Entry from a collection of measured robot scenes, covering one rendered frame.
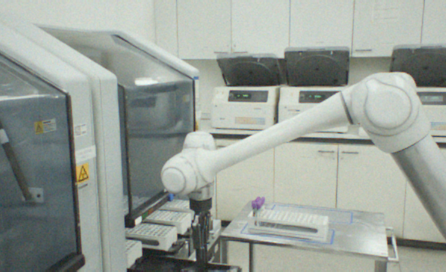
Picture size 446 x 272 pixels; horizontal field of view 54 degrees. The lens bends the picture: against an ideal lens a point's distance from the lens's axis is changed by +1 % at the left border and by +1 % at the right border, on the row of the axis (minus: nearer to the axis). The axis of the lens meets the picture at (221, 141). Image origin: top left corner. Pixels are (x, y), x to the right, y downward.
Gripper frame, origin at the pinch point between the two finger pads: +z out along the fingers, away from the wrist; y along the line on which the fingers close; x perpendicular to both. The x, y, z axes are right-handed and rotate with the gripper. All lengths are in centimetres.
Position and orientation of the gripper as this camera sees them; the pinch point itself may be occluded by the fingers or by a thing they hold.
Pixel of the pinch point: (202, 255)
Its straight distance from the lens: 147.9
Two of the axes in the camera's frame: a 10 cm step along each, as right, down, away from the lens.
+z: 0.1, 9.8, 1.9
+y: -2.8, 1.8, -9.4
